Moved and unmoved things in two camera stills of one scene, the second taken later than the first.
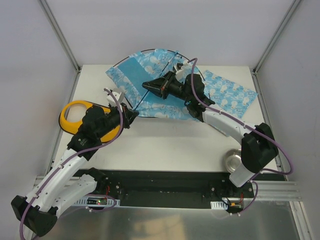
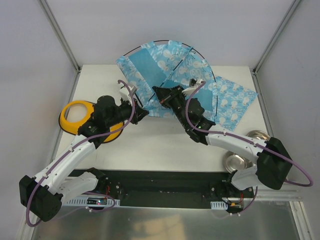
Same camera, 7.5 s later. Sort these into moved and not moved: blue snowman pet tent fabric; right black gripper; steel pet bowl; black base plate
Moved: blue snowman pet tent fabric; right black gripper
Not moved: steel pet bowl; black base plate
